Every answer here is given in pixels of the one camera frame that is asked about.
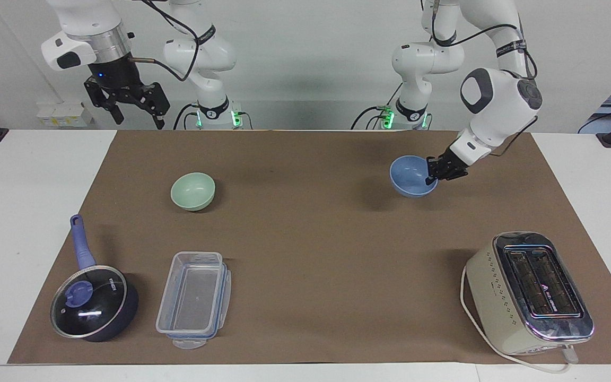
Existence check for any cream toaster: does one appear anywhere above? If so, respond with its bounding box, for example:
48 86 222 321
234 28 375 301
464 231 596 358

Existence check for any blue saucepan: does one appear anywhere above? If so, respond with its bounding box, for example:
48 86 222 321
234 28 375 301
50 214 140 343

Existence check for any white wall socket box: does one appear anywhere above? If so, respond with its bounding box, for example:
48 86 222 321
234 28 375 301
36 101 94 128

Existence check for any clear plastic container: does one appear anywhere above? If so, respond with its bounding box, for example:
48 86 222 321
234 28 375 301
155 251 232 350

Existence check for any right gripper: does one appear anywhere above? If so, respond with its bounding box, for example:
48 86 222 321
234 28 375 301
83 54 171 131

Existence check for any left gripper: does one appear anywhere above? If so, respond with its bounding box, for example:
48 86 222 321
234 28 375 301
425 147 469 186

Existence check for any white toaster cable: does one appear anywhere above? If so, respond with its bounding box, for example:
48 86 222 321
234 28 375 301
460 264 580 375

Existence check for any glass lid with blue knob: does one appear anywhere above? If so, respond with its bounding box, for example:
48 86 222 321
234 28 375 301
50 265 128 340

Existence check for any black cable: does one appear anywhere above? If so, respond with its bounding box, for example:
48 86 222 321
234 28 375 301
350 105 391 131
127 0 217 83
420 0 541 159
172 103 200 131

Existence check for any blue bowl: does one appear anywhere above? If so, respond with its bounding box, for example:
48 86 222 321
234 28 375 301
389 155 440 199

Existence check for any green bowl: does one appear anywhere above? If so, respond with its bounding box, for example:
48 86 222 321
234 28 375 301
170 171 216 212

